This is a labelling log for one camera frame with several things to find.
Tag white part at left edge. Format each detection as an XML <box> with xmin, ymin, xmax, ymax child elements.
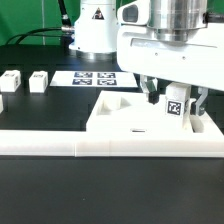
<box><xmin>0</xmin><ymin>94</ymin><xmax>4</xmax><ymax>114</ymax></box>

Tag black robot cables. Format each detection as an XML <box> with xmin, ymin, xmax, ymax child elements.
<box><xmin>4</xmin><ymin>0</ymin><xmax>76</xmax><ymax>46</ymax></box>

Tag white sheet with tags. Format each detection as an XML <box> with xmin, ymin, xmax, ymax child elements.
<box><xmin>50</xmin><ymin>71</ymin><xmax>137</xmax><ymax>88</ymax></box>

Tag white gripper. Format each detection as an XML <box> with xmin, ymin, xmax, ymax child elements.
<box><xmin>117</xmin><ymin>23</ymin><xmax>224</xmax><ymax>116</ymax></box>

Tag white L-shaped obstacle fence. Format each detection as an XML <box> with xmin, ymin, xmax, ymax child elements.
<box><xmin>0</xmin><ymin>97</ymin><xmax>224</xmax><ymax>158</ymax></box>

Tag white square table top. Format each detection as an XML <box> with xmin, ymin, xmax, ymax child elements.
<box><xmin>86</xmin><ymin>91</ymin><xmax>222</xmax><ymax>136</ymax></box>

